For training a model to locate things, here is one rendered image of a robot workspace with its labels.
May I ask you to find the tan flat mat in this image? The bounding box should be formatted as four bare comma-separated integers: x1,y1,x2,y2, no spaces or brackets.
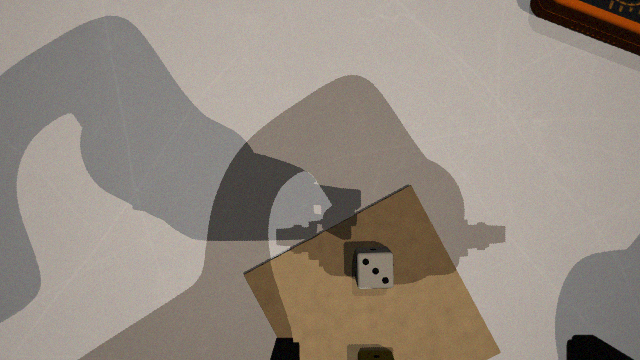
244,185,501,360

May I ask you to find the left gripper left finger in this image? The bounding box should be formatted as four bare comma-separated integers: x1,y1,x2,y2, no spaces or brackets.
270,338,300,360

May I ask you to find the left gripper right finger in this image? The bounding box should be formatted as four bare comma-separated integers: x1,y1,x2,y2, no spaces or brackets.
567,335,634,360

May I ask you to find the white die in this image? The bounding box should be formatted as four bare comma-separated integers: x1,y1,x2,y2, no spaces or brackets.
355,247,394,289

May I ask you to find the yellow die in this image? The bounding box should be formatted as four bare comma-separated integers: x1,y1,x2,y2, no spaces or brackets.
358,350,394,360

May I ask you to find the orange multimeter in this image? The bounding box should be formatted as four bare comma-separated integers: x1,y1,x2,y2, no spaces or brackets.
530,0,640,55

